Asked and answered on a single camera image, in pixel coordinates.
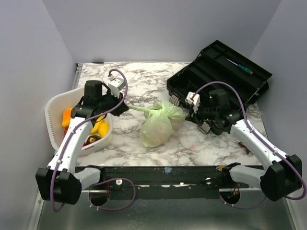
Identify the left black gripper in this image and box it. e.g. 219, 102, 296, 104
97, 89, 128, 116

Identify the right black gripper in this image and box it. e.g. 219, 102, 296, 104
187, 100, 219, 126

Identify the green plastic bag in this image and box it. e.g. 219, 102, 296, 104
129, 100, 187, 147

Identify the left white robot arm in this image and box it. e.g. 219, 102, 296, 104
35, 77, 128, 205

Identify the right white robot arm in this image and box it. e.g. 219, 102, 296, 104
185, 89, 307, 201

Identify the dark purple fake mangosteen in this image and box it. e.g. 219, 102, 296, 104
86, 135, 101, 145

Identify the black plastic toolbox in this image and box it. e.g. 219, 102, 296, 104
166, 40, 272, 133

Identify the yellow black connector plug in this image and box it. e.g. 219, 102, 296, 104
215, 165, 225, 172

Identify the brown small tool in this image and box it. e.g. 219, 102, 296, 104
238, 142, 252, 155

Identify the white plastic basket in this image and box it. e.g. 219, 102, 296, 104
45, 87, 113, 157

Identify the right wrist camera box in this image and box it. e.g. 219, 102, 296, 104
185, 92, 200, 113

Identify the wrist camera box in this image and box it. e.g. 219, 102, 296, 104
108, 76, 125, 98
185, 92, 200, 113

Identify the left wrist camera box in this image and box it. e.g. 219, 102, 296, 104
108, 76, 125, 98

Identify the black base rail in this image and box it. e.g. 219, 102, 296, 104
90, 166, 247, 200

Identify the green handled screwdriver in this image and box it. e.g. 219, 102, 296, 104
226, 58, 253, 75

